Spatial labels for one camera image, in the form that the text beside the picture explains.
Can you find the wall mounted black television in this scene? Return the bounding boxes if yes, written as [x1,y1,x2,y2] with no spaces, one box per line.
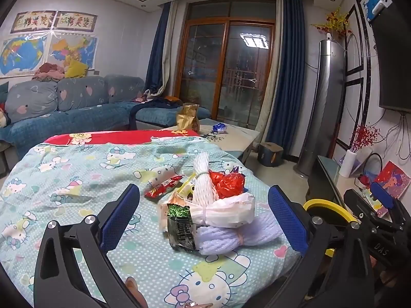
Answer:
[370,0,410,113]

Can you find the yellow artificial flowers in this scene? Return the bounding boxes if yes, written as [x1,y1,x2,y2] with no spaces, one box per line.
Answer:
[311,6,352,40]

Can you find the world map poster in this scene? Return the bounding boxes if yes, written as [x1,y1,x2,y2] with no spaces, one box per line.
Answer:
[1,34,47,78]

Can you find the blue candy wrapper on table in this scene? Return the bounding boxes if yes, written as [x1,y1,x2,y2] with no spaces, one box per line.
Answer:
[211,122,227,134]

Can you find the dark blue storage stool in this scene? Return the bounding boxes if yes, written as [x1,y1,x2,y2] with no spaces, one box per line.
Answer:
[257,142,284,168]

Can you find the blue basket with black handle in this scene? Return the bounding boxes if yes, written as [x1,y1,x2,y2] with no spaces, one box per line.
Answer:
[354,152,383,190]

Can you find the right framed cross-stitch picture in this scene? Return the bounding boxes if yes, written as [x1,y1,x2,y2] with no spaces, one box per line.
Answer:
[53,11,98,33]

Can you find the red snack wrapper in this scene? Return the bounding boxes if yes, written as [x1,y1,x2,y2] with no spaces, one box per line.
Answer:
[144,175,183,199]

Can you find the left hand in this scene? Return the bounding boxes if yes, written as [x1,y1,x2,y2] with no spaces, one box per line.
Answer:
[124,275,215,308]

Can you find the silver tower air conditioner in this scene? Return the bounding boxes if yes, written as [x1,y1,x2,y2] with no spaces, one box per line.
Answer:
[294,39,345,178]

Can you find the yellow rimmed black trash bin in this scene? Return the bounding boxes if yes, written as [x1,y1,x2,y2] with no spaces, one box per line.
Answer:
[290,199,366,275]

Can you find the gold paper bag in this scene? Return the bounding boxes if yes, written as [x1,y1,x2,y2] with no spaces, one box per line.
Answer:
[176,103,200,133]

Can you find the hello kitty patterned blanket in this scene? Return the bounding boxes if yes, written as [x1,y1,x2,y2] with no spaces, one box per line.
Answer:
[1,136,298,307]

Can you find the framed cross-stitch picture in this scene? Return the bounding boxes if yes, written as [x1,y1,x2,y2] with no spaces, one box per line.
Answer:
[53,11,98,33]
[10,11,57,33]

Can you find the green black snack wrapper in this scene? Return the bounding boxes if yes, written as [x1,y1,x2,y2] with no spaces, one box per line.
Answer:
[166,204,197,251]

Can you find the blue grey sectional sofa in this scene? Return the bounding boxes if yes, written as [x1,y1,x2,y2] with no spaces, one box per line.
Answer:
[0,73,212,161]

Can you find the red berry branch decoration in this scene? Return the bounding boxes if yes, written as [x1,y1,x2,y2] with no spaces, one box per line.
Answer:
[350,125,380,152]

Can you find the colourful diamond painting canvas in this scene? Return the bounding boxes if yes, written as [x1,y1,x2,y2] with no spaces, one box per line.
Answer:
[363,161,410,218]

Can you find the right blue curtain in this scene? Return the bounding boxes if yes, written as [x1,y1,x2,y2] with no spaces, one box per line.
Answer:
[266,0,306,156]

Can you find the yellow white snack packet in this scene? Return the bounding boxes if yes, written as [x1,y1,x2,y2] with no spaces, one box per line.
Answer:
[166,173,197,207]

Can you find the white paper towel roll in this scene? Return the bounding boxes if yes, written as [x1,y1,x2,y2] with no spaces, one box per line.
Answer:
[339,149,357,178]

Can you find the wooden framed glass door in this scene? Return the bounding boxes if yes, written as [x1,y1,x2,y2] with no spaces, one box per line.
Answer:
[174,0,277,129]

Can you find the white plastic bag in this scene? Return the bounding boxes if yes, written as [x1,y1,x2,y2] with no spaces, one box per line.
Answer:
[186,192,255,228]

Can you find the lavender foam fruit net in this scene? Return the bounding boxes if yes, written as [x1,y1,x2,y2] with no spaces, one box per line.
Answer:
[194,212,283,255]

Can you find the pile of red clothes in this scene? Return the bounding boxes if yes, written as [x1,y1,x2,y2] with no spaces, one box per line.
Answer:
[33,63,65,82]

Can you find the yellow pillow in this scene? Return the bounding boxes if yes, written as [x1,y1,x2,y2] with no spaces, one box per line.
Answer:
[64,59,88,78]

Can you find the left framed cross-stitch picture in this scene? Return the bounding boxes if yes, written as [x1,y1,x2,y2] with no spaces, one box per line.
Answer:
[10,11,57,33]

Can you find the grey white coffee table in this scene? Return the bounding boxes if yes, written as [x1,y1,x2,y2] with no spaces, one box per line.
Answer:
[160,117,261,165]

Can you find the white foam fruit net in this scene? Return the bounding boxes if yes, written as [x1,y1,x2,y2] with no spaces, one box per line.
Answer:
[192,152,219,207]

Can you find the red plastic bag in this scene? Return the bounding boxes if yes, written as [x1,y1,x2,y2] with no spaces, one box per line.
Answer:
[209,170,245,199]

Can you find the left blue curtain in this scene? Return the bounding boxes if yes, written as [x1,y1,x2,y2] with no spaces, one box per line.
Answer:
[145,2,171,96]

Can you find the blue curtain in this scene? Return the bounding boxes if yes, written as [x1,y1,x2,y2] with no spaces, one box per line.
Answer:
[145,2,171,96]
[266,0,306,156]

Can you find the china map poster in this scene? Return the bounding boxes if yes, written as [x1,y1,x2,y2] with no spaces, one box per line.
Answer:
[46,31,98,70]

